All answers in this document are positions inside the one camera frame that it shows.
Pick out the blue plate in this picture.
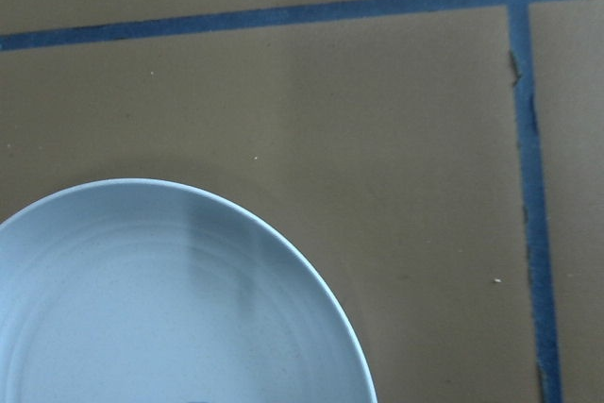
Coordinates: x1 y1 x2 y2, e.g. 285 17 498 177
1 178 377 402

